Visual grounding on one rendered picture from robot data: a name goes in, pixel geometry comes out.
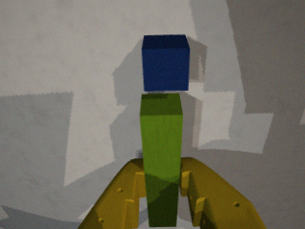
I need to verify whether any lime green rectangular block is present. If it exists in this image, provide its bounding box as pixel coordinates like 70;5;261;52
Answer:
140;94;183;227

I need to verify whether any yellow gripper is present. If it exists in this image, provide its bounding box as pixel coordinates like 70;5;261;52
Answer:
77;157;267;229

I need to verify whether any small blue cube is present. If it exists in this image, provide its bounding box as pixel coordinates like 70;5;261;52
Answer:
142;34;190;92

